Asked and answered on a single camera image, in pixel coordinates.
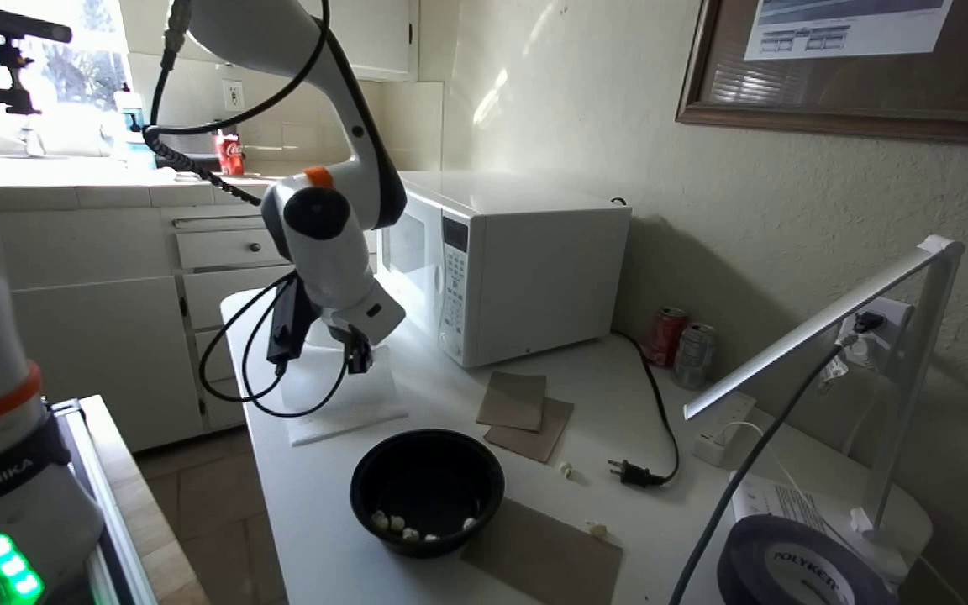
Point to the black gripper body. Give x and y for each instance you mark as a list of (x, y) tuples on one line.
[(351, 338)]

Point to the dark tape roll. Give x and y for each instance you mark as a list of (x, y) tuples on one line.
[(806, 566)]

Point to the narrow white drawer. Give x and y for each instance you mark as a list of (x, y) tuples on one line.
[(218, 349)]

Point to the black round bowl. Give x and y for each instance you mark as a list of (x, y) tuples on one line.
[(427, 474)]

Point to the tall white drawer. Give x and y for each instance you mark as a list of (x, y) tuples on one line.
[(219, 293)]

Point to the wide white drawer with knob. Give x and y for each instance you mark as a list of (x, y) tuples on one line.
[(228, 250)]

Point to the white microwave oven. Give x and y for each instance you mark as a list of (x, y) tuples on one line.
[(518, 274)]

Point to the red white labelled can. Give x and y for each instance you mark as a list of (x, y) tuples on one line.
[(230, 157)]

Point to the white kitchen base cabinet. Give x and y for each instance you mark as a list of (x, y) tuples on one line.
[(104, 338)]

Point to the wooden bench top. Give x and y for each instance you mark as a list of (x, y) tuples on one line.
[(154, 525)]

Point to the grey metal tray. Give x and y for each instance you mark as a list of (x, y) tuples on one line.
[(186, 139)]

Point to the large brown paper napkin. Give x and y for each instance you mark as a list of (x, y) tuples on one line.
[(552, 559)]

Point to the white upper cabinet door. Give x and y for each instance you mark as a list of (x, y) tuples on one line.
[(379, 39)]

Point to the white crumb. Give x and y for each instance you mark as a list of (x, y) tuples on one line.
[(605, 532)]

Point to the red drink can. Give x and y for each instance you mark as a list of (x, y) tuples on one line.
[(668, 338)]

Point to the silver drink can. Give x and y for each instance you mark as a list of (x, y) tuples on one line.
[(698, 355)]

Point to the white small box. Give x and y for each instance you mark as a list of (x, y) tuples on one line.
[(732, 431)]

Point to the bright kitchen window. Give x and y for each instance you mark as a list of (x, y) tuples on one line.
[(83, 77)]

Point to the small clear bottle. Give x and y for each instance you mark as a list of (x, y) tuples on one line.
[(27, 141)]

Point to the brown framed picture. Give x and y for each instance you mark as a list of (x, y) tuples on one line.
[(732, 95)]

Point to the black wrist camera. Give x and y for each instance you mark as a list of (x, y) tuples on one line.
[(292, 320)]

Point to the aluminium rail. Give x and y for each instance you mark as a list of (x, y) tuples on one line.
[(104, 493)]

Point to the black camera on tripod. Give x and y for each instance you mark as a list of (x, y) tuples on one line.
[(18, 50)]

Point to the white wall outlet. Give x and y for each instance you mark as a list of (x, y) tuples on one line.
[(891, 320)]

